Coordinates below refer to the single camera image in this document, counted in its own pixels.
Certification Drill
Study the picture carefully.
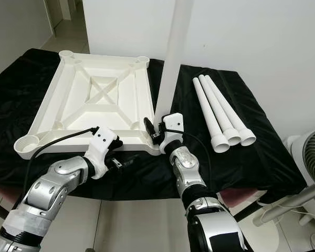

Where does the white plastic table leg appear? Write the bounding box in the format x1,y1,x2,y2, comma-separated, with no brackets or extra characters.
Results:
198,74,243,147
204,75,257,147
152,0,195,129
192,77,231,153

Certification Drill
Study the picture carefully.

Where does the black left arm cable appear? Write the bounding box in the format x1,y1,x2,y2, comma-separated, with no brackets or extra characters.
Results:
23,127,100,203

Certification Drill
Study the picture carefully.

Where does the black tablecloth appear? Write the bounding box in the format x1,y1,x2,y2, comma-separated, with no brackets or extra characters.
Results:
0,47,308,203

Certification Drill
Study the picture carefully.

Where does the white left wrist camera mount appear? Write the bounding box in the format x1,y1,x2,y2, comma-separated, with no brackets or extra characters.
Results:
85,126,119,176

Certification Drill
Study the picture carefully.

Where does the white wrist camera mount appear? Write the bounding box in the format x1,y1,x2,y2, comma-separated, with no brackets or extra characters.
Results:
85,126,119,176
160,112,184,154

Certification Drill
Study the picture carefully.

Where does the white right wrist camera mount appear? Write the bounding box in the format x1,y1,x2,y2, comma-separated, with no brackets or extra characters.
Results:
160,112,184,154

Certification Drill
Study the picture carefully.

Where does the white plastic table top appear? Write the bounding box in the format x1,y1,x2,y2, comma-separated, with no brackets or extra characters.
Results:
21,50,161,160

